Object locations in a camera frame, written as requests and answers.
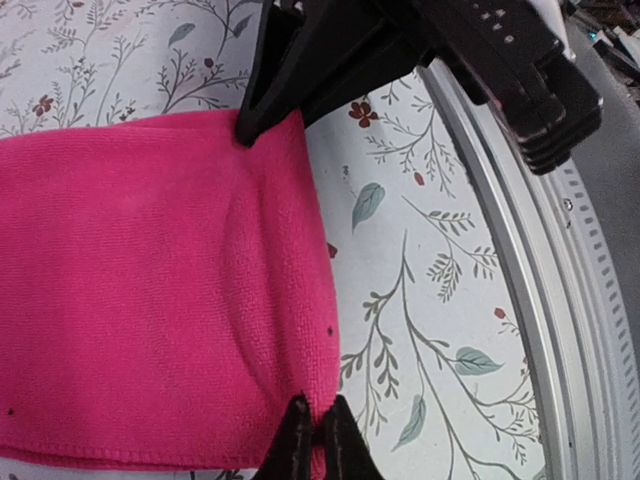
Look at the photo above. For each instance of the floral patterned table mat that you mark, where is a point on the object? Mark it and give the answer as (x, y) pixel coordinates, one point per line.
(434, 365)

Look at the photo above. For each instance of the aluminium front rail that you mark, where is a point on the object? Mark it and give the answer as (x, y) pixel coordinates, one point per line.
(561, 276)

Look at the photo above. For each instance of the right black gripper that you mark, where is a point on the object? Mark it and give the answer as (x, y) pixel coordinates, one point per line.
(500, 52)

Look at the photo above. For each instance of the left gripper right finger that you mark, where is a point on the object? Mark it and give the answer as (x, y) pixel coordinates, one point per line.
(346, 455)

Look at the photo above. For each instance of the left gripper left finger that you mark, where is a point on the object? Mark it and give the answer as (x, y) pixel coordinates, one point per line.
(289, 456)

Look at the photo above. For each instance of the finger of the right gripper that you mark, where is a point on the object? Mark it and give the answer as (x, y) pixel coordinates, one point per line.
(300, 46)

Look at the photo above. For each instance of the pink red towel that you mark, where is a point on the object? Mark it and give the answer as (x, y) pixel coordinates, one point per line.
(165, 293)

